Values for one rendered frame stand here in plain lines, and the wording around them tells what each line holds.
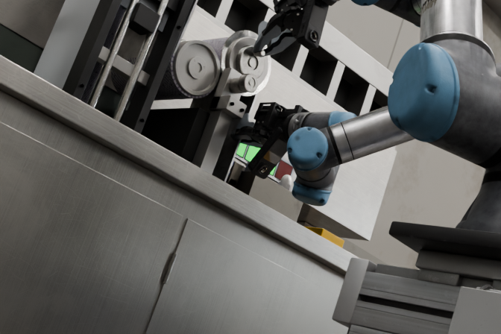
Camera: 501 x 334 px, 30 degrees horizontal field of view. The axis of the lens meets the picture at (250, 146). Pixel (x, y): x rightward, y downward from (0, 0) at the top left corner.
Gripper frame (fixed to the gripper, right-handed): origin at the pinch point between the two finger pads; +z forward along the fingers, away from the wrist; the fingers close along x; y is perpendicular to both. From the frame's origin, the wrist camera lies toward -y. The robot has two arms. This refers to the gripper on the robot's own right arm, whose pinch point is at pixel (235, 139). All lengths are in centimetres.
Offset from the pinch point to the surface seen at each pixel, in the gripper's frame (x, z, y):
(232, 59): 10.8, -3.4, 14.3
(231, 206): 19.5, -32.0, -22.5
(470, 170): -334, 199, 134
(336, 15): -178, 190, 156
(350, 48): -51, 31, 54
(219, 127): 10.2, -7.2, -2.2
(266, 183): -7.7, -6.4, -7.4
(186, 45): 22.9, -2.9, 11.2
